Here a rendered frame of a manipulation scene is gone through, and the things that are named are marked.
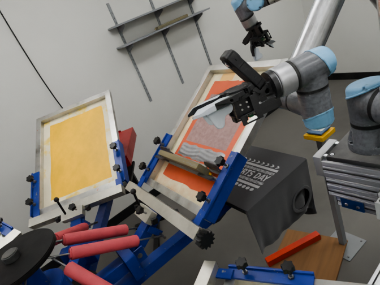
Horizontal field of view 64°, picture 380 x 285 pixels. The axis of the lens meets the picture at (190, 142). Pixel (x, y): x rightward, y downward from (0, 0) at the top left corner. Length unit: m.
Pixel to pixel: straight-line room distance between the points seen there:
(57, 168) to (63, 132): 0.29
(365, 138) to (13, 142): 2.86
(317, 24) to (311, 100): 0.23
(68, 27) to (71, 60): 0.30
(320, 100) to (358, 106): 0.30
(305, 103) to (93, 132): 1.62
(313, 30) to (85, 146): 1.61
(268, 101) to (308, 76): 0.10
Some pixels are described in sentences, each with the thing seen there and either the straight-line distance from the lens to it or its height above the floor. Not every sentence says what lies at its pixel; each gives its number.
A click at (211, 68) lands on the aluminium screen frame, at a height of 1.51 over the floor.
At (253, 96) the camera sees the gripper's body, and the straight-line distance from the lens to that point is 0.70.
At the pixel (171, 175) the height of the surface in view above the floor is 1.15.
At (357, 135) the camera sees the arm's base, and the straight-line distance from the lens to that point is 1.14.
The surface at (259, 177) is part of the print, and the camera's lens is 1.70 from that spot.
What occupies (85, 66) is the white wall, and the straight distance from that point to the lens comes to 3.32.
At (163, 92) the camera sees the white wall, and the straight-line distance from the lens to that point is 3.64.
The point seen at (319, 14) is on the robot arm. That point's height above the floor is 1.74.
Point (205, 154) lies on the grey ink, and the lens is 1.46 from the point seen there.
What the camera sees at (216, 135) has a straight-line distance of 1.49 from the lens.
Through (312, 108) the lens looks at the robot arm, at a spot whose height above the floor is 1.57.
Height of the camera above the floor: 1.89
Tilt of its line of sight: 23 degrees down
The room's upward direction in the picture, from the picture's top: 23 degrees counter-clockwise
